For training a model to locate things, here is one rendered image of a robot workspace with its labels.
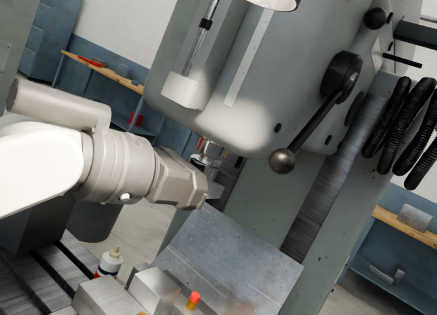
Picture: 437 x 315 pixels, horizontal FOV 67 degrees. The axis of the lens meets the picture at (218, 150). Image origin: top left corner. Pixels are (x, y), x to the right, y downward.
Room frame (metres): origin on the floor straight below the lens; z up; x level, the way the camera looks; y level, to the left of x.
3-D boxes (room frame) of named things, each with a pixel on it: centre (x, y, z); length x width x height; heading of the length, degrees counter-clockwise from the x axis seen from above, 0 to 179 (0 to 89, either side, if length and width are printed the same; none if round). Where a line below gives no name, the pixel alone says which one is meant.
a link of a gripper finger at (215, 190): (0.46, -0.01, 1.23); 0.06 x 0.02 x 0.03; 136
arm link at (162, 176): (0.42, 0.08, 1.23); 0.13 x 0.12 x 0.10; 46
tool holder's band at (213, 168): (0.49, 0.01, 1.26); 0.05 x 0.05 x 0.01
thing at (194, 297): (0.50, -0.06, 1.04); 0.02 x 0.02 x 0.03
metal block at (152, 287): (0.48, 0.00, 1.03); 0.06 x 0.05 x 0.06; 61
